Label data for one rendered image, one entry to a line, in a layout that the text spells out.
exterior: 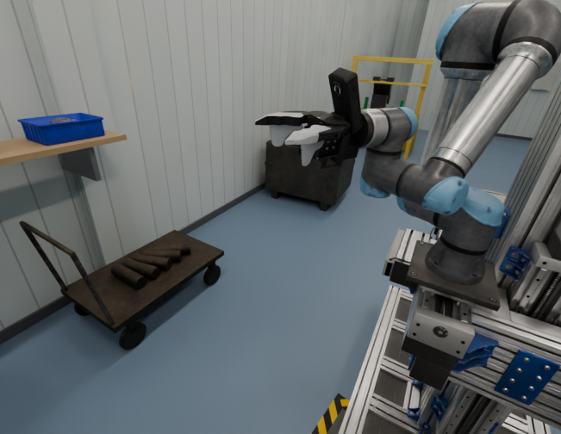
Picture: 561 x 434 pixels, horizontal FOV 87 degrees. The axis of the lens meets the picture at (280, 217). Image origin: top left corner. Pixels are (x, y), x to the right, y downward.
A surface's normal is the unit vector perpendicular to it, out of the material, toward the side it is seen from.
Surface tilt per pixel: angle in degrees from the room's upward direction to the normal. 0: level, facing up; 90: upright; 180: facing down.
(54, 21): 90
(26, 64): 90
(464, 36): 90
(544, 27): 49
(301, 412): 0
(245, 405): 0
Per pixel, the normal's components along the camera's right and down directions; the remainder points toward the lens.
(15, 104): 0.87, 0.27
